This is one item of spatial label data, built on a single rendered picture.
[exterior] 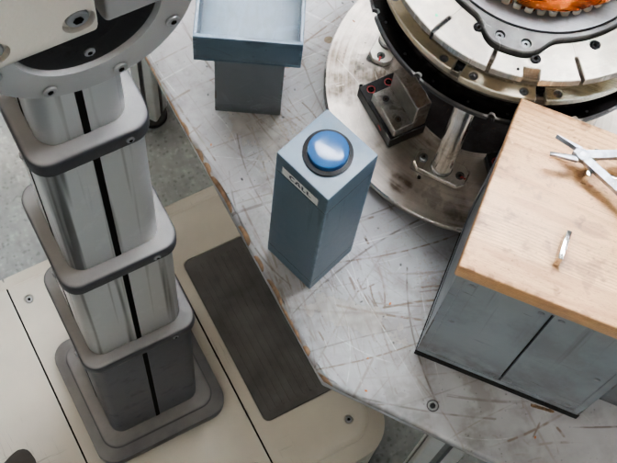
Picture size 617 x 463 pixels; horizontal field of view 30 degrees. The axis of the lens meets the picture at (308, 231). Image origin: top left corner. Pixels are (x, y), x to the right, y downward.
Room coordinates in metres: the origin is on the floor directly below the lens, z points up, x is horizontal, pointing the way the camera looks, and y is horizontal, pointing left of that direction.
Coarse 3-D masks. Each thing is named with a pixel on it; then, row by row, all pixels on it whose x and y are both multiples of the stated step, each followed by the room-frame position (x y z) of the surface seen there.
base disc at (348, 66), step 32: (352, 32) 0.79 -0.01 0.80; (352, 64) 0.75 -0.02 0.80; (352, 96) 0.70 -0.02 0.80; (352, 128) 0.66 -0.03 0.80; (608, 128) 0.72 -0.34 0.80; (384, 160) 0.62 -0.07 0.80; (480, 160) 0.65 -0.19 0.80; (384, 192) 0.58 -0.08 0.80; (416, 192) 0.59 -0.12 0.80; (448, 192) 0.60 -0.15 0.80; (448, 224) 0.56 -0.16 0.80
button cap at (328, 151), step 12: (324, 132) 0.52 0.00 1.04; (336, 132) 0.52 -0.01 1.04; (312, 144) 0.50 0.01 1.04; (324, 144) 0.51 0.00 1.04; (336, 144) 0.51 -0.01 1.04; (312, 156) 0.49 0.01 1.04; (324, 156) 0.49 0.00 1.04; (336, 156) 0.50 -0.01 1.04; (324, 168) 0.48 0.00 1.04; (336, 168) 0.49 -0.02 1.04
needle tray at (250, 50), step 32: (224, 0) 0.66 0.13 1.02; (256, 0) 0.66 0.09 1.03; (288, 0) 0.67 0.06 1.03; (224, 32) 0.62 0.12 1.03; (256, 32) 0.63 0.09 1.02; (288, 32) 0.63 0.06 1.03; (224, 64) 0.66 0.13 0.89; (256, 64) 0.67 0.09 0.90; (288, 64) 0.60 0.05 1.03; (224, 96) 0.66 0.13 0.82; (256, 96) 0.67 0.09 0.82
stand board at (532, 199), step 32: (512, 128) 0.55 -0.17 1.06; (544, 128) 0.55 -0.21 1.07; (576, 128) 0.56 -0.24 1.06; (512, 160) 0.51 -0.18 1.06; (544, 160) 0.52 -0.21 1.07; (608, 160) 0.53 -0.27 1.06; (512, 192) 0.48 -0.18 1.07; (544, 192) 0.49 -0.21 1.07; (576, 192) 0.49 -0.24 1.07; (608, 192) 0.50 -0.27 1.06; (480, 224) 0.44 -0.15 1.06; (512, 224) 0.45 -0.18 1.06; (544, 224) 0.45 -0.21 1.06; (576, 224) 0.46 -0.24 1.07; (608, 224) 0.47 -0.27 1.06; (480, 256) 0.41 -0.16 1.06; (512, 256) 0.42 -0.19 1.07; (544, 256) 0.42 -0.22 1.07; (576, 256) 0.43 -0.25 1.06; (608, 256) 0.43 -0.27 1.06; (512, 288) 0.39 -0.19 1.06; (544, 288) 0.39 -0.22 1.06; (576, 288) 0.40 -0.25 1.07; (608, 288) 0.40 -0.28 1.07; (576, 320) 0.37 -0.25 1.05; (608, 320) 0.37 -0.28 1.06
